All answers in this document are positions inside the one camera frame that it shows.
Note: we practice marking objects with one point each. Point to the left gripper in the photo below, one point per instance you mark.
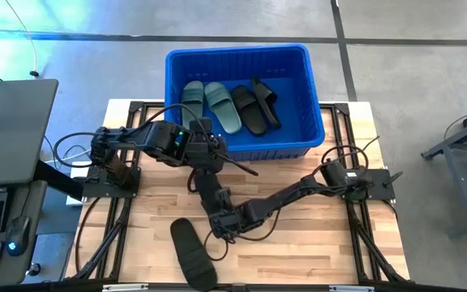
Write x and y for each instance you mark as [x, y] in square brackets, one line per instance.
[207, 152]

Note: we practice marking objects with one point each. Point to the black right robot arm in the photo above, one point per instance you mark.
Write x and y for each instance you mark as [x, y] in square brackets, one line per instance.
[282, 196]

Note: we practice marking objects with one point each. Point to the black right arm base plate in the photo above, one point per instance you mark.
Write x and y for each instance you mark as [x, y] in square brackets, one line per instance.
[379, 182]

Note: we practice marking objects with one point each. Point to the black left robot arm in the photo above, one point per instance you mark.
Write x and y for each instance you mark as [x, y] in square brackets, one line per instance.
[152, 140]

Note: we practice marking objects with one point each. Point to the green slide sandal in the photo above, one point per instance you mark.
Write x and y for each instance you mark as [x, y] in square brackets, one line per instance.
[221, 105]
[193, 97]

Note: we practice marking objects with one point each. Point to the white power box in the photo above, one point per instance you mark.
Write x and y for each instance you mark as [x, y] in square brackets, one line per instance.
[77, 170]

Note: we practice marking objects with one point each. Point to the blue plastic bin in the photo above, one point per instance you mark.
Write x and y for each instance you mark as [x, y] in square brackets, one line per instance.
[298, 121]

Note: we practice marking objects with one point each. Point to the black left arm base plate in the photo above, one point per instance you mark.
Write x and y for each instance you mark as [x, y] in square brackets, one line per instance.
[95, 186]

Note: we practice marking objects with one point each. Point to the grey side desk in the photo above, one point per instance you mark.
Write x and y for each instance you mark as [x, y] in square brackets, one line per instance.
[35, 203]

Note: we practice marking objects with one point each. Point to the black computer mouse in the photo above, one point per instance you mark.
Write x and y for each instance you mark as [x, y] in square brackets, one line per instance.
[16, 235]

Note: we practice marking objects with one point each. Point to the grey metal cart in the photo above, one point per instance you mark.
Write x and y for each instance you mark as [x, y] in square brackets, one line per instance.
[460, 170]

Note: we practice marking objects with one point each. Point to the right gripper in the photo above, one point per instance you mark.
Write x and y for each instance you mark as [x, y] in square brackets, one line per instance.
[227, 223]

